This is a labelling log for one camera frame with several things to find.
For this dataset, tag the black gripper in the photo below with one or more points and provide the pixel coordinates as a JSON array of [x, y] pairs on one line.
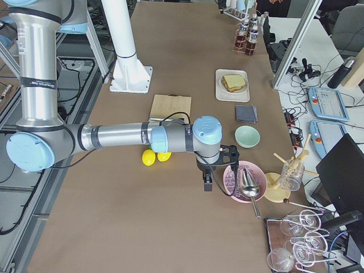
[[205, 167]]

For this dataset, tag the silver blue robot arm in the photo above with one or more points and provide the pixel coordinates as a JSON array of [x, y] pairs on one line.
[[43, 137]]

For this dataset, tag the cream rabbit serving tray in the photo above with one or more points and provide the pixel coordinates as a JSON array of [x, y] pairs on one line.
[[231, 78]]

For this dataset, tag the wine glass rack tray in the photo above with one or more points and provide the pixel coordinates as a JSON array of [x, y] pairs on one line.
[[297, 242]]

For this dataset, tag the pink bowl with ice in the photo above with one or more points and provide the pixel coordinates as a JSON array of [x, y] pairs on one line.
[[256, 173]]

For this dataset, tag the metal ice scoop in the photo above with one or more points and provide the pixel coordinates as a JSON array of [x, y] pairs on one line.
[[250, 190]]

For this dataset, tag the upper whole lemon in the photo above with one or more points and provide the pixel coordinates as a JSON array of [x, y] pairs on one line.
[[163, 156]]

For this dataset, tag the whole lemon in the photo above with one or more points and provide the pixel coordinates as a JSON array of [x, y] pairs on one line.
[[163, 156], [148, 157]]

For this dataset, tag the mint green bowl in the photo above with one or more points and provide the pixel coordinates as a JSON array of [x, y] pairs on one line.
[[247, 136]]

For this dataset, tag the lower whole lemon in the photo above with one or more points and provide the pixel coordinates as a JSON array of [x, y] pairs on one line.
[[148, 157]]

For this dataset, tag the wooden cup stand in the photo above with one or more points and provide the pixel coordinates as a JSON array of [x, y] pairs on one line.
[[275, 192]]

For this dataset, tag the folded grey cloth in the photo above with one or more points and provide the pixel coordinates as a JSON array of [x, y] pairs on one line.
[[246, 114]]

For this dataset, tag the steel muddler black tip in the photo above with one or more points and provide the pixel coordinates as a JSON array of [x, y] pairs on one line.
[[159, 119]]

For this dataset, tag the wooden cutting board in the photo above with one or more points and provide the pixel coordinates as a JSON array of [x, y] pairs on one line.
[[171, 106]]

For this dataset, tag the clear glass mug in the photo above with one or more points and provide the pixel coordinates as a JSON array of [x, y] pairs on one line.
[[292, 174]]

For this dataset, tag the blue teach pendant lower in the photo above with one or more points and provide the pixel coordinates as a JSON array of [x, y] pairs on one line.
[[325, 135]]

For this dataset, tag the blue teach pendant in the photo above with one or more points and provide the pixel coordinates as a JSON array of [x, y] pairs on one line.
[[325, 135], [327, 104]]

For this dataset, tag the black monitor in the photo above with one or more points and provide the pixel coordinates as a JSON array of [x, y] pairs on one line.
[[341, 174]]

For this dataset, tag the blue teach pendant upper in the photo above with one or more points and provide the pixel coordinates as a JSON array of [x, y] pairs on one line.
[[327, 104]]

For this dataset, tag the tea bottle middle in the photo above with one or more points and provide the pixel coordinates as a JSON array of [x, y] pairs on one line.
[[244, 26]]

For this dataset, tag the tea bottle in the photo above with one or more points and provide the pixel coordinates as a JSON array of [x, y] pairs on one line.
[[252, 40], [244, 26], [253, 20]]

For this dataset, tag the tea bottle right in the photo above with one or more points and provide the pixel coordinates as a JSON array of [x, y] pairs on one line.
[[252, 40]]

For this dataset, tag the black thermos bottle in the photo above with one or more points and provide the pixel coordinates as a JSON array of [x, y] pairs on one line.
[[341, 73]]

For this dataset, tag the tea bottle left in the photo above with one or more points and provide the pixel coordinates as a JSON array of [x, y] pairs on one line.
[[253, 20]]

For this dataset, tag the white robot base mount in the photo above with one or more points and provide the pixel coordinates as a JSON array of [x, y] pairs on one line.
[[129, 74]]

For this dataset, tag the copper wire bottle rack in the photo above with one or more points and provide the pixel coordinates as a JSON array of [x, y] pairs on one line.
[[239, 43]]

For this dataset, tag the aluminium frame post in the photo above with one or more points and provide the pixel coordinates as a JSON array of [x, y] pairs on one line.
[[308, 15]]

